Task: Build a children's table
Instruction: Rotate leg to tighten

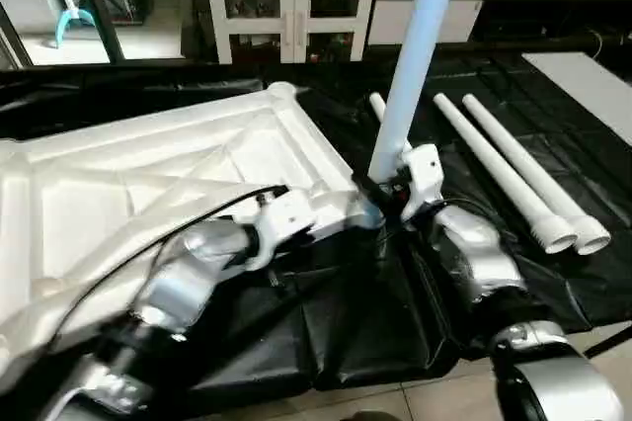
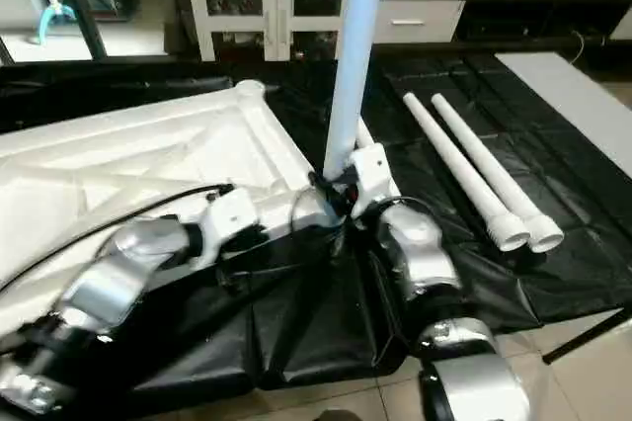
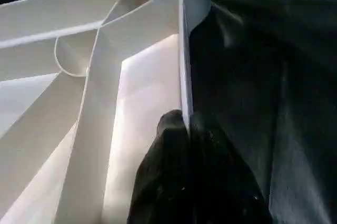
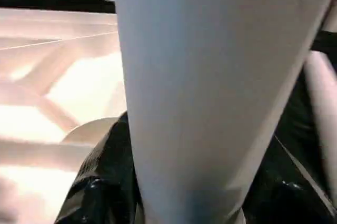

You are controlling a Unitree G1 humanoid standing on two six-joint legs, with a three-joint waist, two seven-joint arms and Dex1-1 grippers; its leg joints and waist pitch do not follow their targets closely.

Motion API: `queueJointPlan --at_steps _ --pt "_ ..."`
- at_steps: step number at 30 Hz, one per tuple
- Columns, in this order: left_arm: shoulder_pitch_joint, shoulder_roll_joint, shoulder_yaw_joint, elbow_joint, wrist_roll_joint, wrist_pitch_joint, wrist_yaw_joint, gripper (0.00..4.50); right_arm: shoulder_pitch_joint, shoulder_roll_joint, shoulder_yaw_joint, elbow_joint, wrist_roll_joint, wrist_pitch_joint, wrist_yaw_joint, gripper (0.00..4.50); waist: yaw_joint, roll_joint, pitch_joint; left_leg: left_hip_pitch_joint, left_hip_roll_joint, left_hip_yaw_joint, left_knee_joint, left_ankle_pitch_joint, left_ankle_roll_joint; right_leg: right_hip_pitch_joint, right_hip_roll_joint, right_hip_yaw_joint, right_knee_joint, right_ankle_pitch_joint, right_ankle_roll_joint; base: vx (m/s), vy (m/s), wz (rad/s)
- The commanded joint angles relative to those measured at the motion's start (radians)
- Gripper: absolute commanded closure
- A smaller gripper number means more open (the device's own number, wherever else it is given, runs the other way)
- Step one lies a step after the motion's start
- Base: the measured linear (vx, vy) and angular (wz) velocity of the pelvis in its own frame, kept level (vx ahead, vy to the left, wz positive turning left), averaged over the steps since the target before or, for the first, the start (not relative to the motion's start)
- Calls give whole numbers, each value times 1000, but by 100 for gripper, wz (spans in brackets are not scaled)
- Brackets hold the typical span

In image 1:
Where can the white plastic table leg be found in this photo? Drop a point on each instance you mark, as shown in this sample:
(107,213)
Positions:
(494,164)
(379,107)
(533,169)
(415,55)

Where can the white plastic table top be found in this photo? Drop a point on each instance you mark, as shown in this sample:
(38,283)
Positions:
(118,184)

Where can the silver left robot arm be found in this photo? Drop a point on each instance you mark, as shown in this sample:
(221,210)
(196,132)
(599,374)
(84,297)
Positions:
(188,273)

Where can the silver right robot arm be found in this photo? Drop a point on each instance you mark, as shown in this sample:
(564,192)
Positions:
(484,263)

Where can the black work mat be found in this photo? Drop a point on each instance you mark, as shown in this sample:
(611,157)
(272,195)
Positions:
(346,332)

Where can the white glass door cabinet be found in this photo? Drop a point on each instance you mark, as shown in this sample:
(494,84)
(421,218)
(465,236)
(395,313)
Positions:
(291,1)

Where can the white flat board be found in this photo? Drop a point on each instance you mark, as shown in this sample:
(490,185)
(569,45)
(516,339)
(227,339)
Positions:
(588,90)

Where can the black slanted pole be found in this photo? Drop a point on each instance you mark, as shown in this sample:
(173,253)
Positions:
(99,1)

